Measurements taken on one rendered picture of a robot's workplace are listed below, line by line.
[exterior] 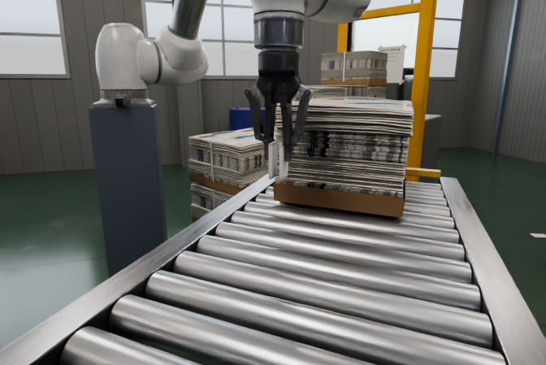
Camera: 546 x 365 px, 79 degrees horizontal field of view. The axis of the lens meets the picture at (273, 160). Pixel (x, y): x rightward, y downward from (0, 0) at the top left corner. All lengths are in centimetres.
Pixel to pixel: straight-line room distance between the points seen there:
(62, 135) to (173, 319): 453
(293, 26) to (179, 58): 74
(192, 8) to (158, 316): 98
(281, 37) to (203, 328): 44
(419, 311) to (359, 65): 199
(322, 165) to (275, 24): 31
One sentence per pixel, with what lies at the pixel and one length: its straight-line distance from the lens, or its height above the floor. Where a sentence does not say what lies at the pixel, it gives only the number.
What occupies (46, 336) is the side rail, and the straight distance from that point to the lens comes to 49.
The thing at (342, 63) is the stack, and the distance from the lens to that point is 241.
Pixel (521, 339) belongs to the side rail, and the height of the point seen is 80.
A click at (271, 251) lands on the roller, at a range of 58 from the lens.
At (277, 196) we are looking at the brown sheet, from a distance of 78.
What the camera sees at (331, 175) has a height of 88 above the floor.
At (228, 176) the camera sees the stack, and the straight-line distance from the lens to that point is 146.
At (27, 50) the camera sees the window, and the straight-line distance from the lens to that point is 494.
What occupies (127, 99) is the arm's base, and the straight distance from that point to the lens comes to 122.
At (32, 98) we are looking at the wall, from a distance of 496.
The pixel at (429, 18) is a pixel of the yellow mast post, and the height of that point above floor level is 153.
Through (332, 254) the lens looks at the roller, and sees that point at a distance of 61.
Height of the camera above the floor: 107
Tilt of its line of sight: 13 degrees down
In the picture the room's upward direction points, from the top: straight up
